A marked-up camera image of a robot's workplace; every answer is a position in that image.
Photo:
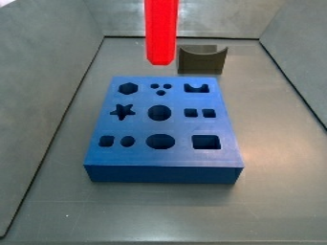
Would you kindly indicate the red hexagonal peg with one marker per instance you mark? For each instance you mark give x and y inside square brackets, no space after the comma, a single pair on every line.
[161,15]

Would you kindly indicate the dark grey curved holder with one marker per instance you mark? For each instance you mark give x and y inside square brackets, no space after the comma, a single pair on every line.
[201,59]

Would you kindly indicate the blue shape-sorting block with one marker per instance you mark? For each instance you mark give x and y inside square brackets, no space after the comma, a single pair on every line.
[163,132]

